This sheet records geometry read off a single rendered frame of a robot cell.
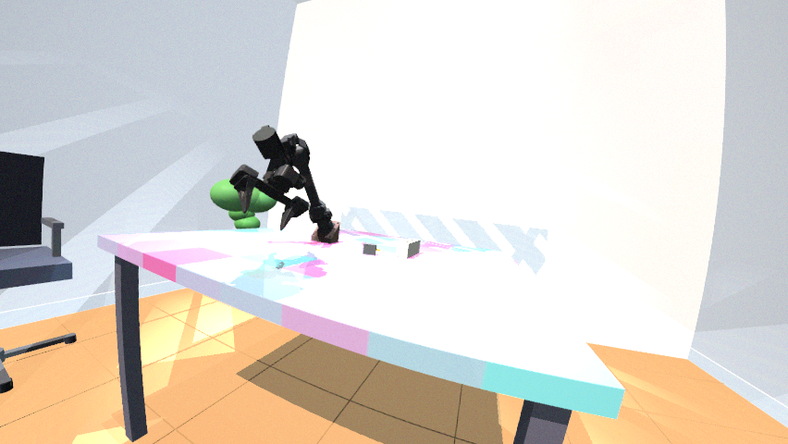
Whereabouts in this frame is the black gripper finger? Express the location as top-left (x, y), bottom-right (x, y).
top-left (234, 175), bottom-right (257, 214)
top-left (280, 203), bottom-right (304, 231)

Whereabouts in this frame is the black two-prong plug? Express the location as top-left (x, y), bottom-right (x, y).
top-left (363, 243), bottom-right (380, 256)

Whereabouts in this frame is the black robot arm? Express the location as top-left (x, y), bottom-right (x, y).
top-left (252, 125), bottom-right (336, 234)

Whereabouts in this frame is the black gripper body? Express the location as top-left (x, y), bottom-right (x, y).
top-left (229, 164), bottom-right (310, 217)

